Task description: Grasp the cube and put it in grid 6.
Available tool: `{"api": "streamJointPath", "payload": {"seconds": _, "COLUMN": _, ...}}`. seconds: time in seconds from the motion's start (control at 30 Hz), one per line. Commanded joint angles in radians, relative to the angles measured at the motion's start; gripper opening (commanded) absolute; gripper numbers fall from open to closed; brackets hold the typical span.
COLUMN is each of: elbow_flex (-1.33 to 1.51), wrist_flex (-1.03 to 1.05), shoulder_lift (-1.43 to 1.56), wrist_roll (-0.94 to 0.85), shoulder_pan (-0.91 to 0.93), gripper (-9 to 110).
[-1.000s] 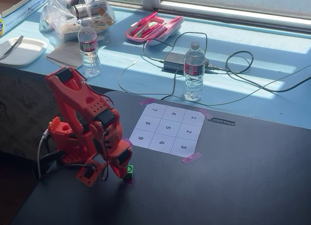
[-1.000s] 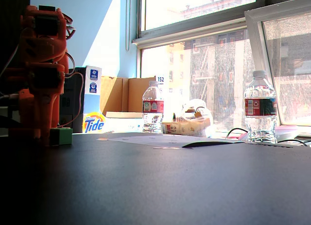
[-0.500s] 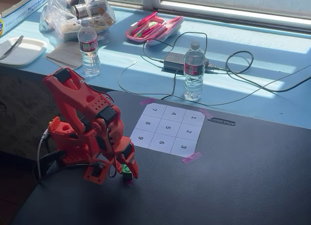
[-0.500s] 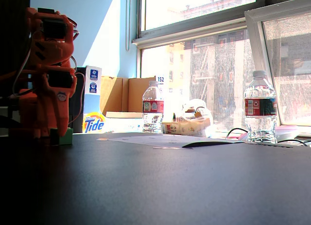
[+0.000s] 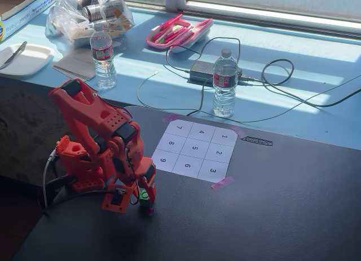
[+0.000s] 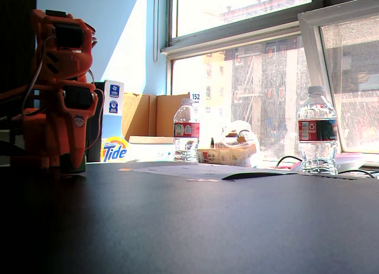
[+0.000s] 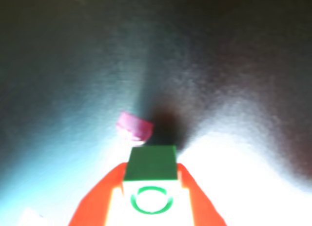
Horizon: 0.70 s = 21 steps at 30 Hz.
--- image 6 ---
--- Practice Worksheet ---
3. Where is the orange gripper black motor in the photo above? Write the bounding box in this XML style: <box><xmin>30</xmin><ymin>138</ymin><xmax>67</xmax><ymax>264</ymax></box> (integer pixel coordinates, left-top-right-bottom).
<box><xmin>41</xmin><ymin>80</ymin><xmax>100</xmax><ymax>169</ymax></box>

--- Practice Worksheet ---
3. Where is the green cube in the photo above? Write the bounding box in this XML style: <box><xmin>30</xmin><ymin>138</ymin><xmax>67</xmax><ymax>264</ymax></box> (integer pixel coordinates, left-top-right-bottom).
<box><xmin>63</xmin><ymin>160</ymin><xmax>88</xmax><ymax>173</ymax></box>

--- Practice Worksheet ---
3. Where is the white numbered grid paper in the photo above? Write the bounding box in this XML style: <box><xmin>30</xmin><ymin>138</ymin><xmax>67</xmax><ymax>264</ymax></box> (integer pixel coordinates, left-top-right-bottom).
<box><xmin>131</xmin><ymin>163</ymin><xmax>297</xmax><ymax>181</ymax></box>

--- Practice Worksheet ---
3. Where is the Tide detergent cardboard box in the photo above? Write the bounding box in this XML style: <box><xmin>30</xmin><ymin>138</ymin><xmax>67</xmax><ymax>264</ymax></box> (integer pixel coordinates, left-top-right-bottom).
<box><xmin>99</xmin><ymin>79</ymin><xmax>205</xmax><ymax>164</ymax></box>

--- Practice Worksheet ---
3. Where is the clear water bottle red label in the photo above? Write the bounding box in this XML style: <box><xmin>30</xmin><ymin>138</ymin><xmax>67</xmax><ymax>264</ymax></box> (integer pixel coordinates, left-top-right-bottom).
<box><xmin>296</xmin><ymin>85</ymin><xmax>339</xmax><ymax>176</ymax></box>
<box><xmin>172</xmin><ymin>98</ymin><xmax>201</xmax><ymax>164</ymax></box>

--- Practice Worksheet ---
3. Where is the clear plastic bag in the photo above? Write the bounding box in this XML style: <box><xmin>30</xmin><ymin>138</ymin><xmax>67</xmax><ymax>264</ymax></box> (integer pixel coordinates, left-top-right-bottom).
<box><xmin>196</xmin><ymin>119</ymin><xmax>262</xmax><ymax>168</ymax></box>

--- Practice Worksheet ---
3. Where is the white framed window screen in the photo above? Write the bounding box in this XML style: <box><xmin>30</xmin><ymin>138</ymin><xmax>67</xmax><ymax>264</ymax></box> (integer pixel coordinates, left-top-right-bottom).
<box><xmin>297</xmin><ymin>0</ymin><xmax>379</xmax><ymax>156</ymax></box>

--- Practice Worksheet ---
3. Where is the pink pencil case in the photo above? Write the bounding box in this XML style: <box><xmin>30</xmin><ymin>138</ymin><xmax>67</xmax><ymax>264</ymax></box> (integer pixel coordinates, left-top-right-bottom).
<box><xmin>289</xmin><ymin>151</ymin><xmax>365</xmax><ymax>173</ymax></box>

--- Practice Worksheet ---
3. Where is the orange camera mount block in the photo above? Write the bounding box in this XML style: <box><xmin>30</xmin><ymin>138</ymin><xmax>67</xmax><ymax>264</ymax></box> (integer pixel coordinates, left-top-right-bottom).
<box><xmin>11</xmin><ymin>107</ymin><xmax>48</xmax><ymax>170</ymax></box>

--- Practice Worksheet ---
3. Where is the window frame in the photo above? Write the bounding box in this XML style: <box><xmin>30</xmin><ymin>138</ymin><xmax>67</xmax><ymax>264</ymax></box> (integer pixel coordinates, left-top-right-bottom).
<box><xmin>160</xmin><ymin>0</ymin><xmax>379</xmax><ymax>62</ymax></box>

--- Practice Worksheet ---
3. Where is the black looped adapter cord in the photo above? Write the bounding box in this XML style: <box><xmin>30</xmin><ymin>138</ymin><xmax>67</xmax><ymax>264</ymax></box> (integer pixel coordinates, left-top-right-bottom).
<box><xmin>274</xmin><ymin>155</ymin><xmax>303</xmax><ymax>170</ymax></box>

